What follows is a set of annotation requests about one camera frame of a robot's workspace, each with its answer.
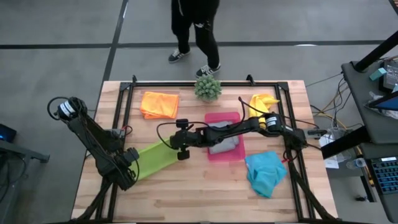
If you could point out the person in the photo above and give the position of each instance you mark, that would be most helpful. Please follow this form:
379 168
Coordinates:
199 28

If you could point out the backlit keyboard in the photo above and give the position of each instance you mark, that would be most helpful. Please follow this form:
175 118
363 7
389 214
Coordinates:
385 175

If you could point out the black support beam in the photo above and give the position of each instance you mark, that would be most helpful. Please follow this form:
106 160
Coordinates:
345 143

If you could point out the black aluminium table frame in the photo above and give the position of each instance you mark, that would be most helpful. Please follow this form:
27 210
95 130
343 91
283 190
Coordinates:
202 84

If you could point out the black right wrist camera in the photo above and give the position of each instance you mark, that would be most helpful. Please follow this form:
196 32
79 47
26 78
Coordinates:
182 123

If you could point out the yellow microfiber towel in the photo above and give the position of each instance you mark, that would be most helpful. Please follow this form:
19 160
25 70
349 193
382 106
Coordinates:
259 107

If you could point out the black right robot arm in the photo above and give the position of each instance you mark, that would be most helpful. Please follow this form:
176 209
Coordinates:
236 129

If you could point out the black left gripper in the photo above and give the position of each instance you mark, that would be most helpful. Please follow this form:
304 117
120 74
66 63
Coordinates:
119 175

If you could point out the pink plastic bin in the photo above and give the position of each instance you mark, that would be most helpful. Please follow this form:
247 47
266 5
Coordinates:
224 157

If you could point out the black electronic box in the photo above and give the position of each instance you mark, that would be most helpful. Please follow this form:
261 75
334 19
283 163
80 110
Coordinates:
391 76

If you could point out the workbench with grey legs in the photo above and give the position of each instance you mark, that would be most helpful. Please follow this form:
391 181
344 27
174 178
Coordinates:
21 152

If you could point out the laptop with blue screen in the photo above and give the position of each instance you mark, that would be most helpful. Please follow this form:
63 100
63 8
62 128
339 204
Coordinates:
385 102

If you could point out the teal box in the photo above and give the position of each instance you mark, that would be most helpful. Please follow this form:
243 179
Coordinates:
377 74

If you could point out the clear plastic bottle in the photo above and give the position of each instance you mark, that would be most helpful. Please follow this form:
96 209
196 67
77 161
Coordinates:
357 163

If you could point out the potted succulent plant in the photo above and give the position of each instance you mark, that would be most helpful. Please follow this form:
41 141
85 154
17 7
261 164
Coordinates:
207 88

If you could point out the green microfiber towel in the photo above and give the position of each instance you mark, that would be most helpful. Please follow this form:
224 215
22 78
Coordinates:
155 160

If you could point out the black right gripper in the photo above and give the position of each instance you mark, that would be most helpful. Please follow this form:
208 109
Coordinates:
189 138

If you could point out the black computer tower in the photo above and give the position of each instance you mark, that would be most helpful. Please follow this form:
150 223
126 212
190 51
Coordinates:
6 133

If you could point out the grey microfiber towel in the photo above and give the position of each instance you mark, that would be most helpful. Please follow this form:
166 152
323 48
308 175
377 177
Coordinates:
224 147

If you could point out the black diagonal post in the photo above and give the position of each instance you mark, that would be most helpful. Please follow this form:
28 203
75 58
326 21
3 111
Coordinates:
376 51

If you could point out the orange microfiber towel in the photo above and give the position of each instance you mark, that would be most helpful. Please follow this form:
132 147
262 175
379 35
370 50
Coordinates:
159 105

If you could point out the white paper sheet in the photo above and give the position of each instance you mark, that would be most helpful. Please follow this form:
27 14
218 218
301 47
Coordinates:
329 149

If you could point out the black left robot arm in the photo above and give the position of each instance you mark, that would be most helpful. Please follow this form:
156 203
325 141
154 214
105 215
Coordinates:
90 137

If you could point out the dark grey desk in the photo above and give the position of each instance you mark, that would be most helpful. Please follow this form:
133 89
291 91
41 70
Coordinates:
367 102
381 205

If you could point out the blue microfiber towel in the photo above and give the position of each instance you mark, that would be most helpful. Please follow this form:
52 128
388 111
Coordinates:
264 174

